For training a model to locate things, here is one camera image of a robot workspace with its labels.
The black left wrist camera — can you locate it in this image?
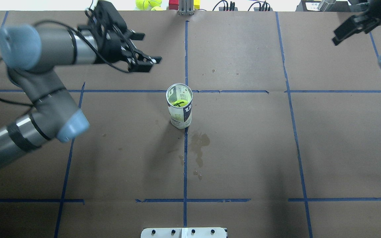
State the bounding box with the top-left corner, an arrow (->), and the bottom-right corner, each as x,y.
92,0 -> 128,33

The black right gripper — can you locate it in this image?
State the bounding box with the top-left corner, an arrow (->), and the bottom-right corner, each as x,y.
332,0 -> 381,46

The yellow ball on side table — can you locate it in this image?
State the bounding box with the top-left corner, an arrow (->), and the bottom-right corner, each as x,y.
136,0 -> 149,11

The black labelled box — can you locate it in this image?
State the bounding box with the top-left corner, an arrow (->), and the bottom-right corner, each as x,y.
295,0 -> 321,12

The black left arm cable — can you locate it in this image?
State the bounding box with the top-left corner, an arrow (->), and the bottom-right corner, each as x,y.
0,20 -> 131,106

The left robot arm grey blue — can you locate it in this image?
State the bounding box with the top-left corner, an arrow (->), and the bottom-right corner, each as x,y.
0,20 -> 162,169

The yellow tennis ball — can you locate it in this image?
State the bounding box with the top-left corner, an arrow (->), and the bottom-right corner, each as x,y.
170,99 -> 189,107

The white blue tennis ball can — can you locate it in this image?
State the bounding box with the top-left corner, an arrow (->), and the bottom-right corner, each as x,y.
165,83 -> 193,129

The white pedestal column base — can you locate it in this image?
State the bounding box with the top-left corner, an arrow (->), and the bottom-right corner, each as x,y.
140,227 -> 228,238

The yellow cube block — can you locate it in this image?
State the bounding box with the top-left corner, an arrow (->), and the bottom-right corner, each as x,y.
193,0 -> 201,9

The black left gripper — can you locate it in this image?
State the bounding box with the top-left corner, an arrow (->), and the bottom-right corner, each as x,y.
91,23 -> 163,73

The silver metal cylinder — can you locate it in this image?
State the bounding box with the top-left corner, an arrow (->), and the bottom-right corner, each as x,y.
317,0 -> 336,12

